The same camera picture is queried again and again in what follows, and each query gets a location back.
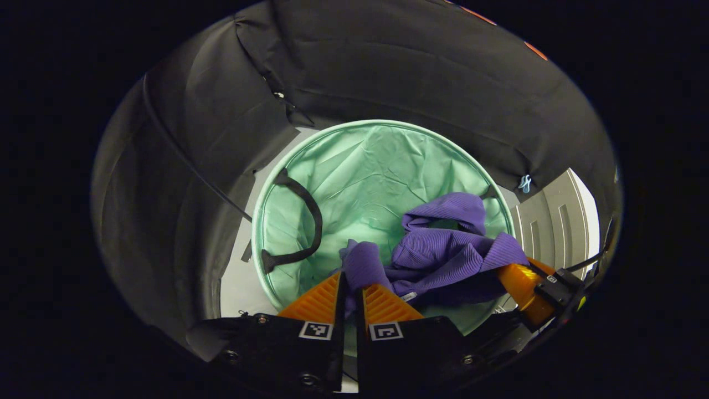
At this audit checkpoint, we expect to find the grey slotted panel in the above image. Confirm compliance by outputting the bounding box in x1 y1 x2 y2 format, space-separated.
508 168 602 278

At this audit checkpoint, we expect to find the plain black backdrop cloth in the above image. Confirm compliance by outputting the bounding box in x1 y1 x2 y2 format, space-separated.
90 11 311 344

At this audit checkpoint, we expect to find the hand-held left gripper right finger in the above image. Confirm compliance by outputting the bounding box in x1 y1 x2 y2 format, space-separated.
354 284 488 397

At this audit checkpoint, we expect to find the green laundry hamper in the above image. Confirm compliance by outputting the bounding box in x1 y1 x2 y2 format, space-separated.
251 119 516 339

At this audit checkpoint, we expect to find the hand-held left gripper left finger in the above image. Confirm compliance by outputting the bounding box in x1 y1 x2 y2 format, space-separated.
213 272 347 395

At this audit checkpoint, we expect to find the purple corduroy jacket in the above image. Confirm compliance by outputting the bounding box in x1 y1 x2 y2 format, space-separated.
339 192 530 305

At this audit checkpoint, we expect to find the black cable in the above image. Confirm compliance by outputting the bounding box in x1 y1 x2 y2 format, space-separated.
565 219 614 273

